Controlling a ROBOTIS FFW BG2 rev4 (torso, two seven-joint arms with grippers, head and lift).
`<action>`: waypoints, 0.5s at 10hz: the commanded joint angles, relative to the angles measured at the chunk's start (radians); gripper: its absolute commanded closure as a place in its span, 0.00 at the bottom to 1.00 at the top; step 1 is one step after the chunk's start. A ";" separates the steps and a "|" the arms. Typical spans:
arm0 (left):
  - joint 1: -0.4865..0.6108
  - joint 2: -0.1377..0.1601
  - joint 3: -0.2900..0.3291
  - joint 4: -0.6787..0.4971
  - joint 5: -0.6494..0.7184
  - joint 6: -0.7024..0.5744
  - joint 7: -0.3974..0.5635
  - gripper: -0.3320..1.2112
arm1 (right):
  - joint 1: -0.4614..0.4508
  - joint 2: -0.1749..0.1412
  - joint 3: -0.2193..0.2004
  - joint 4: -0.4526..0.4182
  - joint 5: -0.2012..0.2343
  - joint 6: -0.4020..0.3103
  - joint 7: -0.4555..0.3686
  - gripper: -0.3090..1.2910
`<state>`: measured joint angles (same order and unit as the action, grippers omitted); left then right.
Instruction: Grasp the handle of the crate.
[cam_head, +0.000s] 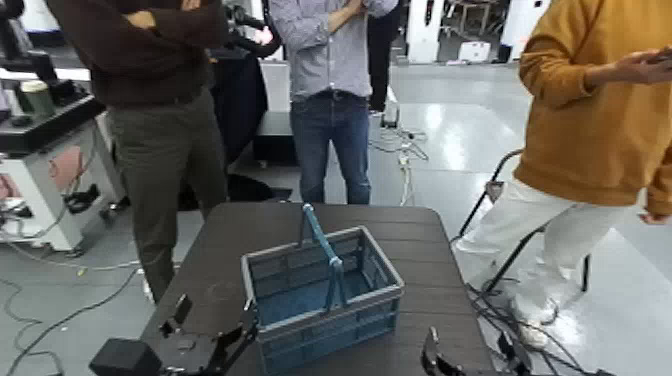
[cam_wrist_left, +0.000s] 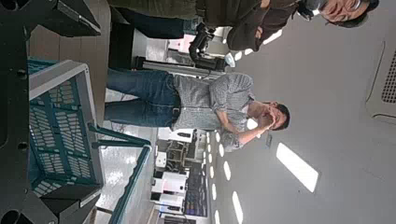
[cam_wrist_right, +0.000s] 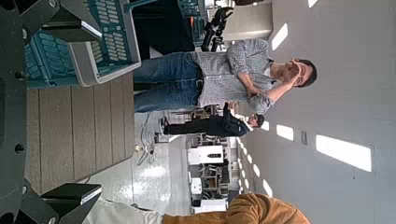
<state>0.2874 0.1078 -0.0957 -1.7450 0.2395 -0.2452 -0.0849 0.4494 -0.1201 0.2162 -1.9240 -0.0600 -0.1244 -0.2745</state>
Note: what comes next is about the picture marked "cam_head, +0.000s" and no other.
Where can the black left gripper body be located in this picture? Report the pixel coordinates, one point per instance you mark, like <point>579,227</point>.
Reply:
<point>184,359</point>

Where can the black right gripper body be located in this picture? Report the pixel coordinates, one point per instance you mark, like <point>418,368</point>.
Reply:
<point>480,373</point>

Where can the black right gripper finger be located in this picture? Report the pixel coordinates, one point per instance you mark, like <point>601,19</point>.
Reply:
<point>430,357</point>
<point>514,357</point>

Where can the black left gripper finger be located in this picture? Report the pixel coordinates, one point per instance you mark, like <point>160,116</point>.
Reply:
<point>178,312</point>
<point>239,336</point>

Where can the blue-grey folding plastic crate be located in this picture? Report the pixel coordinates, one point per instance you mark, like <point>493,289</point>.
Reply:
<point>325,336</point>

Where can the person in brown sweater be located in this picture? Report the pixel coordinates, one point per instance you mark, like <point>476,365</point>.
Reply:
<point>157,131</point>

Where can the white power strip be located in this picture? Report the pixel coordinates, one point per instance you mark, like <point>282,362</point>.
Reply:
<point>405,173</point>

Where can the white equipment cart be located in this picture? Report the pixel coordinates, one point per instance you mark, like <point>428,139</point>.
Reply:
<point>42,173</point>

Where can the black low platform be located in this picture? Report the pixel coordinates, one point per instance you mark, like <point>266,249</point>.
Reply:
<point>275,136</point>

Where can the black cloth covered robot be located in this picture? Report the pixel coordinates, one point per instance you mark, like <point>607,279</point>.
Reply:
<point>239,94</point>

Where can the person in mustard sweater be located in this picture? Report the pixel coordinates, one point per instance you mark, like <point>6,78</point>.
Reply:
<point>577,131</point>

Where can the green cup with lid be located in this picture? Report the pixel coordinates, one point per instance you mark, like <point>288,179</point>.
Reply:
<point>38,97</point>

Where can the person in checked grey shirt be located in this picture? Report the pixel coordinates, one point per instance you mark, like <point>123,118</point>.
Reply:
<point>328,68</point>

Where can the small white box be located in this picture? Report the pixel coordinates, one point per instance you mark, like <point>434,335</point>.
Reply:
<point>474,51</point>

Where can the black monitor equipment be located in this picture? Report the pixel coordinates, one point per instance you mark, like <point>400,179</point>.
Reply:
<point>21,47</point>

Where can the person in black clothes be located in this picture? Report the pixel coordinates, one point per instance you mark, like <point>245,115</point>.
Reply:
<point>380,52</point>

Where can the white machine column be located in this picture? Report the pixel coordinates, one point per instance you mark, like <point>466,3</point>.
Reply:
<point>522,21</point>
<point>424,31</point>

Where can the dark smartphone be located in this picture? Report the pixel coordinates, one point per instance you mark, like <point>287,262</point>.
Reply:
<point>662,56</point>

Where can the black metal frame chair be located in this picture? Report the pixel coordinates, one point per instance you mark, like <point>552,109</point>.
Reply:
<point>475,210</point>

